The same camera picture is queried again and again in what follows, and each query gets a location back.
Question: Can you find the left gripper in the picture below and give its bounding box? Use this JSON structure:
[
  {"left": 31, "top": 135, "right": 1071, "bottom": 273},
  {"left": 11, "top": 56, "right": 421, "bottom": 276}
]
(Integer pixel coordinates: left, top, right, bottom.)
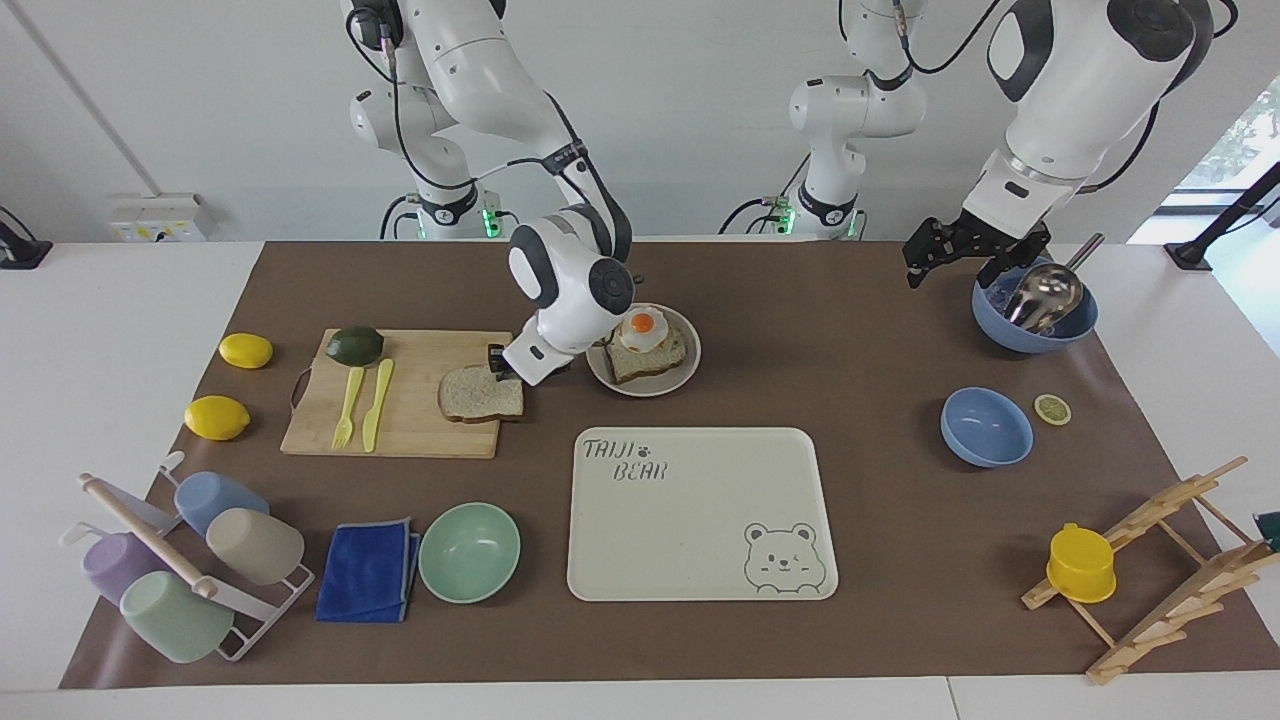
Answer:
[{"left": 902, "top": 212, "right": 1053, "bottom": 293}]

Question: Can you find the grey round plate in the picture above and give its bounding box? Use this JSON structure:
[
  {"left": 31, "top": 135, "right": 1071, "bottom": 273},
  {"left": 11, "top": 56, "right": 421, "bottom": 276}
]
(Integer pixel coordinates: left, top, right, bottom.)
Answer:
[{"left": 585, "top": 303, "right": 702, "bottom": 398}]

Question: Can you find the brown bread slice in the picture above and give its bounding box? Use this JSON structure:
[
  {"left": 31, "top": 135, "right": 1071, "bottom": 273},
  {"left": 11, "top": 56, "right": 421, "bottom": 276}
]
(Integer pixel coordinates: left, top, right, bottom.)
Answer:
[
  {"left": 437, "top": 364, "right": 525, "bottom": 424},
  {"left": 606, "top": 322, "right": 689, "bottom": 385}
]

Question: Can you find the metal ladle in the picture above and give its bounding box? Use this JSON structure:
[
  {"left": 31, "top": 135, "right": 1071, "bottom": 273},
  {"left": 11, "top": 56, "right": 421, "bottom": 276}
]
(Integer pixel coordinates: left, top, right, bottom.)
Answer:
[{"left": 1003, "top": 233, "right": 1106, "bottom": 336}]

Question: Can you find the wooden cutting board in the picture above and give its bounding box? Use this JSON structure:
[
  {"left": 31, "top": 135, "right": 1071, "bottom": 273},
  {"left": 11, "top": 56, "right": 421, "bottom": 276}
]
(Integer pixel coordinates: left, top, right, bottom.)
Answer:
[{"left": 280, "top": 329, "right": 514, "bottom": 460}]

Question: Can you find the large blue bowl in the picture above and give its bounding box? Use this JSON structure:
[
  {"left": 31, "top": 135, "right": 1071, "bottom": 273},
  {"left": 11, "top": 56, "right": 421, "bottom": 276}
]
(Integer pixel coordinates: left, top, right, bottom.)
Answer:
[{"left": 972, "top": 262, "right": 1099, "bottom": 354}]

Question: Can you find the yellow-green plastic knife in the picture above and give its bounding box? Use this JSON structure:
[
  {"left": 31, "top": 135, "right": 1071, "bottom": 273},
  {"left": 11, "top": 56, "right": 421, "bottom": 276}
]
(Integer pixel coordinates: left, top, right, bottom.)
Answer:
[{"left": 362, "top": 358, "right": 395, "bottom": 454}]

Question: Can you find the dark green avocado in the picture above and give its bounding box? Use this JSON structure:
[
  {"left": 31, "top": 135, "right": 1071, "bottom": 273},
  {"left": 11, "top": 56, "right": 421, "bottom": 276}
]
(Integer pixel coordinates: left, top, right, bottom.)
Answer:
[{"left": 326, "top": 326, "right": 385, "bottom": 368}]

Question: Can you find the fried egg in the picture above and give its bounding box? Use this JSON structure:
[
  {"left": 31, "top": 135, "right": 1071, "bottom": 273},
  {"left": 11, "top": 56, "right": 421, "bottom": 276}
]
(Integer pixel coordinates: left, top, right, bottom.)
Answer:
[{"left": 618, "top": 308, "right": 675, "bottom": 353}]

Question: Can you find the yellow-green plastic fork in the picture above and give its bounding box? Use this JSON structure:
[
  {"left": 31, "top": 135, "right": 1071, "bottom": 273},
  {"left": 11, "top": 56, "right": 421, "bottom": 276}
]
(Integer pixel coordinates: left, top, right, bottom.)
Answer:
[{"left": 332, "top": 366, "right": 366, "bottom": 450}]

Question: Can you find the small blue bowl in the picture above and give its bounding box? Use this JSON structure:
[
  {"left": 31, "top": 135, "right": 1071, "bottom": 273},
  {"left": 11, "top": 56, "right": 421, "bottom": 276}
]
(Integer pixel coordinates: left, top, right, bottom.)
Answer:
[{"left": 940, "top": 387, "right": 1035, "bottom": 468}]

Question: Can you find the green bowl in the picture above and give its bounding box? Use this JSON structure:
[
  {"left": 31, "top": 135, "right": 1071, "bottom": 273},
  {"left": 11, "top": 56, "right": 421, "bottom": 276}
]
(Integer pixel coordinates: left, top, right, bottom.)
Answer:
[{"left": 418, "top": 502, "right": 522, "bottom": 605}]

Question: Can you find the cream tray with bear print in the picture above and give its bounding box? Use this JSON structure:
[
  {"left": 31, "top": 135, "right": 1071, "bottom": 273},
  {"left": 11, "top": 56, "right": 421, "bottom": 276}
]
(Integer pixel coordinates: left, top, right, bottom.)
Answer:
[{"left": 567, "top": 427, "right": 840, "bottom": 603}]

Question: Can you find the blue folded cloth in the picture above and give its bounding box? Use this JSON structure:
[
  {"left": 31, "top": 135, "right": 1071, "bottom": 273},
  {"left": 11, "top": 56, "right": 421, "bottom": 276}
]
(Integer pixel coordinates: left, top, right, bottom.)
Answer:
[{"left": 315, "top": 517, "right": 422, "bottom": 624}]

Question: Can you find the yellow lemon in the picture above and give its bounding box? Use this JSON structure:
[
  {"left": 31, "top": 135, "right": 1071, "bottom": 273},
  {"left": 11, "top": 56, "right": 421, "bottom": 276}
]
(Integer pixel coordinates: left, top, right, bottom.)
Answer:
[
  {"left": 184, "top": 395, "right": 251, "bottom": 442},
  {"left": 219, "top": 332, "right": 274, "bottom": 370}
]

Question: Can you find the black stand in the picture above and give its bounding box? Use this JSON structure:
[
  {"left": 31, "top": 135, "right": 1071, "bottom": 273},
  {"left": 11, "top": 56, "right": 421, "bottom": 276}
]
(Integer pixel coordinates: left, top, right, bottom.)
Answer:
[
  {"left": 1165, "top": 160, "right": 1280, "bottom": 271},
  {"left": 0, "top": 207, "right": 53, "bottom": 270}
]

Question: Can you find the beige cup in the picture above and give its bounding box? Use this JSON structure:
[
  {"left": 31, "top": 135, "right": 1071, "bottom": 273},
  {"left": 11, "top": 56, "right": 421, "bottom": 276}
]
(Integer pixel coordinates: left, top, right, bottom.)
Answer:
[{"left": 206, "top": 508, "right": 306, "bottom": 586}]

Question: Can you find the blue cup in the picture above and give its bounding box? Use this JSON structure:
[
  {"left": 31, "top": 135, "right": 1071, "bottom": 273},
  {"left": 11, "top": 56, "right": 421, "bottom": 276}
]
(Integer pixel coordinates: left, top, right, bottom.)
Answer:
[{"left": 174, "top": 471, "right": 271, "bottom": 536}]

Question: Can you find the yellow cup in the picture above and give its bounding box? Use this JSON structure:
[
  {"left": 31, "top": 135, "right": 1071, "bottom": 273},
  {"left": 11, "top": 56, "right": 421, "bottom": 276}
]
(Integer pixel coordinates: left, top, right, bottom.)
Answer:
[{"left": 1046, "top": 522, "right": 1117, "bottom": 604}]

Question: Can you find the wooden drying rack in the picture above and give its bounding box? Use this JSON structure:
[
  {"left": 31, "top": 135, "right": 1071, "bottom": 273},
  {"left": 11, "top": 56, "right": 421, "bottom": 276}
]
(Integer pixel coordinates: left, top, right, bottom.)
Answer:
[{"left": 1021, "top": 456, "right": 1280, "bottom": 686}]

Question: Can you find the green cup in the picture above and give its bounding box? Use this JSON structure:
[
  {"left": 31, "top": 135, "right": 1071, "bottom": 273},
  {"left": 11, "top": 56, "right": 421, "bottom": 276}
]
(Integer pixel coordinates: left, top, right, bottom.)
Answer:
[{"left": 119, "top": 571, "right": 236, "bottom": 664}]

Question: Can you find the purple cup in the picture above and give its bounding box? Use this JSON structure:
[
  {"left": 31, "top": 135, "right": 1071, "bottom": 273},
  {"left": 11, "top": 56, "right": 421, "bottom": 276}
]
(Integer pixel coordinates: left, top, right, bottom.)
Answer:
[{"left": 82, "top": 532, "right": 166, "bottom": 606}]

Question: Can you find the black cable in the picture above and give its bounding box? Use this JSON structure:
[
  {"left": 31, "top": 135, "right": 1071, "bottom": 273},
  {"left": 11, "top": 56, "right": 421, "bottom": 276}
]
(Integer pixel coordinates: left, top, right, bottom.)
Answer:
[
  {"left": 718, "top": 180, "right": 809, "bottom": 237},
  {"left": 505, "top": 92, "right": 634, "bottom": 263},
  {"left": 1075, "top": 0, "right": 1241, "bottom": 197},
  {"left": 379, "top": 193, "right": 421, "bottom": 241},
  {"left": 345, "top": 0, "right": 481, "bottom": 191},
  {"left": 838, "top": 0, "right": 1004, "bottom": 77}
]

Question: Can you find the white wall socket box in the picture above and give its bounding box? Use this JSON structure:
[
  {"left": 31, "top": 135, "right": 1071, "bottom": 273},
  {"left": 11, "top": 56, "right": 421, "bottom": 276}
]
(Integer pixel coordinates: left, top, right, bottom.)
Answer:
[{"left": 108, "top": 193, "right": 216, "bottom": 243}]

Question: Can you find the white cup rack wooden handle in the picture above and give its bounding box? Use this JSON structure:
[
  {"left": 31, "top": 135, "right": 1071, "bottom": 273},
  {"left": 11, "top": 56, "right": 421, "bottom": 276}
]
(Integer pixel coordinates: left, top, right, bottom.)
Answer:
[{"left": 60, "top": 452, "right": 316, "bottom": 663}]

